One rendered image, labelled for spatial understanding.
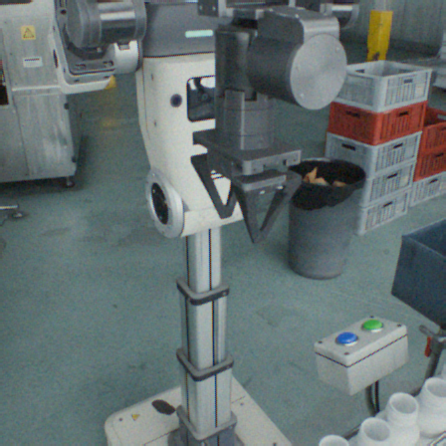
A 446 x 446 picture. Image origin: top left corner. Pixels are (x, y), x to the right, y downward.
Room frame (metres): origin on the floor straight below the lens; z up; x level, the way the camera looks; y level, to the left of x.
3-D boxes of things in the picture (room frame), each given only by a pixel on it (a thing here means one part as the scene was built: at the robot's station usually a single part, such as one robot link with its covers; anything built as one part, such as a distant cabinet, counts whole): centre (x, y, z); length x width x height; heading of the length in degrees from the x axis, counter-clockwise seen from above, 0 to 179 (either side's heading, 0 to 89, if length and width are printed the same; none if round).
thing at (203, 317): (0.98, 0.05, 0.74); 0.11 x 0.11 x 0.40; 32
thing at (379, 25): (10.51, -3.34, 0.55); 0.40 x 0.40 x 1.10; 32
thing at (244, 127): (0.44, -0.02, 1.51); 0.10 x 0.07 x 0.07; 32
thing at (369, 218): (3.20, -1.08, 0.11); 0.61 x 0.41 x 0.22; 127
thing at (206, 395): (0.98, 0.05, 0.49); 0.13 x 0.13 x 0.40; 32
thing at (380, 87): (3.20, -1.08, 1.00); 0.61 x 0.41 x 0.22; 129
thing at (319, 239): (2.50, -0.59, 0.32); 0.45 x 0.45 x 0.64
